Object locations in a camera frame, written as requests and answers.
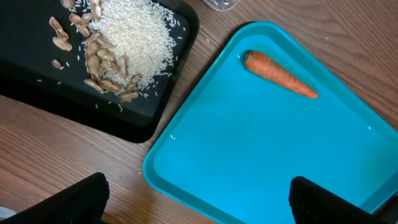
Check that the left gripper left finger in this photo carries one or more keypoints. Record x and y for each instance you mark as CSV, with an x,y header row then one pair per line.
x,y
82,203

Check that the clear plastic bin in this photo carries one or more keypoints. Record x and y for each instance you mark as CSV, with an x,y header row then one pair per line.
x,y
221,5

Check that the teal serving tray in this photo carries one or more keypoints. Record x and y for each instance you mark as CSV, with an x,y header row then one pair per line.
x,y
232,149

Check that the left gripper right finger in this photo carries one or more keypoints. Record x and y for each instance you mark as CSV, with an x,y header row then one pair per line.
x,y
312,204

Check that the black plastic tray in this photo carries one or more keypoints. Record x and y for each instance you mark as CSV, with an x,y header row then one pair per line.
x,y
42,64

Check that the rice grains pile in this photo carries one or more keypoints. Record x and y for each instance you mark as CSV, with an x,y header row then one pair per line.
x,y
149,34

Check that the peanut shells pile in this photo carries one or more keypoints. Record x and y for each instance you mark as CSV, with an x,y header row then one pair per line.
x,y
108,74

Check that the orange carrot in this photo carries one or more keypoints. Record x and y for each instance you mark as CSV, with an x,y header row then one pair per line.
x,y
263,66

